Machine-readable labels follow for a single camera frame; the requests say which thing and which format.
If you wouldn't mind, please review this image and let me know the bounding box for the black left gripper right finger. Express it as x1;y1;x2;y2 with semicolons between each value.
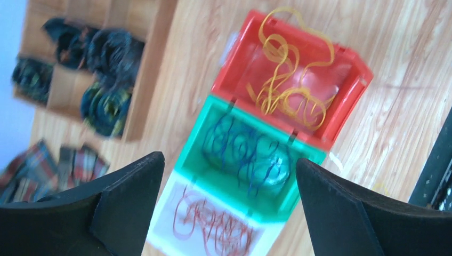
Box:
296;158;451;255

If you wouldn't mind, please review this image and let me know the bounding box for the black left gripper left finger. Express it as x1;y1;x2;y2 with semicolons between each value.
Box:
1;151;165;255

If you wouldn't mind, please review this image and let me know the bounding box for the purple cable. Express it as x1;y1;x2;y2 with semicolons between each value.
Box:
201;115;294;198

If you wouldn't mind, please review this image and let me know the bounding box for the red cable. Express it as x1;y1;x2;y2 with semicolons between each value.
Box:
172;185;255;256

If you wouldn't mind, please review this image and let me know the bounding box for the yellow cable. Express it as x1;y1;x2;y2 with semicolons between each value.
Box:
245;6;336;132

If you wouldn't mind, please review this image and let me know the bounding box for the white plastic bin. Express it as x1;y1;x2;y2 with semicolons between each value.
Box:
146;172;285;255

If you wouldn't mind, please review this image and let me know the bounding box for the plaid cloth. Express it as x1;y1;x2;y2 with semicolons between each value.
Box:
1;140;109;204

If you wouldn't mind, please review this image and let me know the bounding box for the rolled dark tie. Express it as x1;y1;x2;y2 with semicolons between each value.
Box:
80;82;132;137
87;28;145;90
42;17;100;70
12;57;54;105

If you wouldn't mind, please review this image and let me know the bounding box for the green plastic bin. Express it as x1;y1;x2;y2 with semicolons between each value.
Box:
174;95;327;223

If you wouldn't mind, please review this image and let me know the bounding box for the red plastic bin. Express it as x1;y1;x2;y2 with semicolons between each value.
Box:
212;7;374;151

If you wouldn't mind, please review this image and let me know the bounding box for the wooden compartment tray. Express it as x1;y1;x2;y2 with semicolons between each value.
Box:
12;1;177;142

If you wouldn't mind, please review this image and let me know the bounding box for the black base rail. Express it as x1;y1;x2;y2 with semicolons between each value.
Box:
408;112;451;207

